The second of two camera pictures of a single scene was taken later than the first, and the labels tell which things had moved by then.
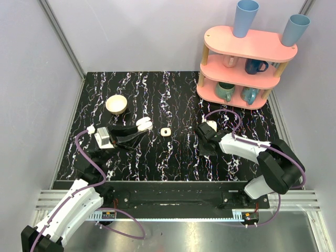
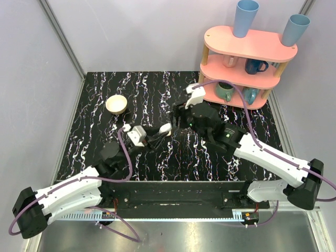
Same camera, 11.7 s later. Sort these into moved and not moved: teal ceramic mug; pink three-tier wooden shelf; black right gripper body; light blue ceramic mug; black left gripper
Moved: black right gripper body; black left gripper
Not moved: pink three-tier wooden shelf; light blue ceramic mug; teal ceramic mug
